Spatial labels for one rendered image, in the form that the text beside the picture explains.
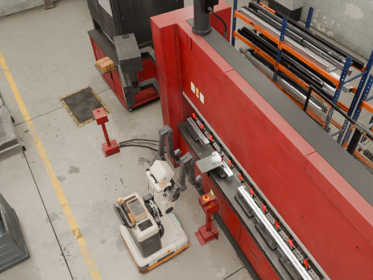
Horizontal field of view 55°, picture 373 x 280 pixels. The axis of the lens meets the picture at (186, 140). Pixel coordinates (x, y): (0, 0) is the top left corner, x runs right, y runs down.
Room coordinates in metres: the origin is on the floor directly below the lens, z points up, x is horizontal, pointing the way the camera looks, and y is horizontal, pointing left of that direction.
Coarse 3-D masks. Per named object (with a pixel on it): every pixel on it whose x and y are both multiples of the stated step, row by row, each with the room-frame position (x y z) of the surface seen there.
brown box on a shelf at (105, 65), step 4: (100, 60) 4.54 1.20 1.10; (104, 60) 4.53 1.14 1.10; (108, 60) 4.52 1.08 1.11; (96, 64) 4.59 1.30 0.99; (100, 64) 4.42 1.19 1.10; (104, 64) 4.42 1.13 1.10; (108, 64) 4.42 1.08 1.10; (112, 64) 4.45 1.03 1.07; (100, 68) 4.41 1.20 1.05; (104, 68) 4.38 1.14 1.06; (108, 68) 4.41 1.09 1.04; (112, 68) 4.45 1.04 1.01; (116, 68) 4.45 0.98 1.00; (100, 72) 4.39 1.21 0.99; (104, 72) 4.37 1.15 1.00; (108, 72) 4.38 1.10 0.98
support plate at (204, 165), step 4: (212, 156) 2.64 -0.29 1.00; (200, 160) 2.59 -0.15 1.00; (204, 160) 2.59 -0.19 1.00; (208, 160) 2.58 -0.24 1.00; (196, 164) 2.53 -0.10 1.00; (200, 164) 2.53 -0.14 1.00; (204, 164) 2.52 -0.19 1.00; (208, 164) 2.52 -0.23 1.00; (212, 164) 2.52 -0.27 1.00; (216, 164) 2.51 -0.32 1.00; (220, 164) 2.51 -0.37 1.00; (200, 168) 2.47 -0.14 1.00; (204, 168) 2.47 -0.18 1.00; (208, 168) 2.47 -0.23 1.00; (212, 168) 2.46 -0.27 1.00; (204, 172) 2.42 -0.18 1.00
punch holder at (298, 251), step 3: (294, 240) 1.39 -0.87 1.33; (294, 243) 1.38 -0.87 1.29; (297, 243) 1.36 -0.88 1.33; (294, 246) 1.37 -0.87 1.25; (297, 246) 1.35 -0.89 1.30; (297, 249) 1.34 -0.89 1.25; (300, 249) 1.31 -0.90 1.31; (294, 252) 1.35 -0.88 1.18; (297, 252) 1.33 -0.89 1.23; (300, 252) 1.30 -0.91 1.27; (303, 252) 1.28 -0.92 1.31; (297, 255) 1.32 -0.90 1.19; (300, 255) 1.29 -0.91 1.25; (303, 255) 1.27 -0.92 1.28; (306, 255) 1.27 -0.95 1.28; (300, 258) 1.28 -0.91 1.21; (303, 258) 1.26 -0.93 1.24
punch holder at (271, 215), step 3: (267, 204) 1.75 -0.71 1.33; (267, 207) 1.74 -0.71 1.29; (267, 210) 1.74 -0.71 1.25; (270, 210) 1.70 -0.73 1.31; (270, 213) 1.69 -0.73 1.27; (273, 213) 1.66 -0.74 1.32; (267, 216) 1.72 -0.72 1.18; (270, 216) 1.68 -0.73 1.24; (273, 216) 1.66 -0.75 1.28; (276, 216) 1.63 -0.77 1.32; (270, 219) 1.67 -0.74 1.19; (273, 219) 1.64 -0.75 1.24; (276, 219) 1.64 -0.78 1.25; (279, 219) 1.65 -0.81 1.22; (273, 222) 1.64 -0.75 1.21
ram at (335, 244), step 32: (192, 64) 3.09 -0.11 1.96; (192, 96) 3.12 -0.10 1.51; (224, 96) 2.50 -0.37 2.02; (224, 128) 2.47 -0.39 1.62; (256, 128) 2.03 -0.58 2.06; (256, 160) 1.97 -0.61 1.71; (288, 160) 1.66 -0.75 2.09; (288, 192) 1.58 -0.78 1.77; (320, 192) 1.34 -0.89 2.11; (288, 224) 1.49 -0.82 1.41; (320, 224) 1.25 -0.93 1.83; (352, 224) 1.08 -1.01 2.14; (320, 256) 1.15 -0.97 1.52; (352, 256) 0.98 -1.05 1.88
